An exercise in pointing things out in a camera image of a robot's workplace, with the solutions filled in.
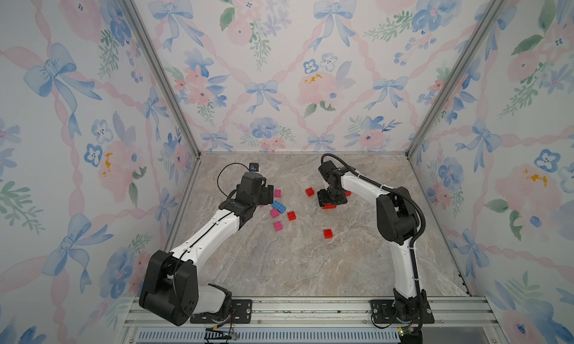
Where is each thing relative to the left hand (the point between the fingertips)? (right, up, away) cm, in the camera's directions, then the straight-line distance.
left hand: (261, 186), depth 86 cm
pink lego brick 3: (+6, -17, +7) cm, 19 cm away
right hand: (+29, -8, +14) cm, 33 cm away
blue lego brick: (+7, -10, +11) cm, 16 cm away
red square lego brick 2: (+12, -13, +10) cm, 20 cm away
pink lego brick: (+5, -4, +17) cm, 18 cm away
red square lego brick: (+20, -3, +17) cm, 27 cm away
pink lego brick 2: (+5, -12, +10) cm, 17 cm away
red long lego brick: (+28, -9, +11) cm, 31 cm away
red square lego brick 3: (+27, -19, +4) cm, 33 cm away
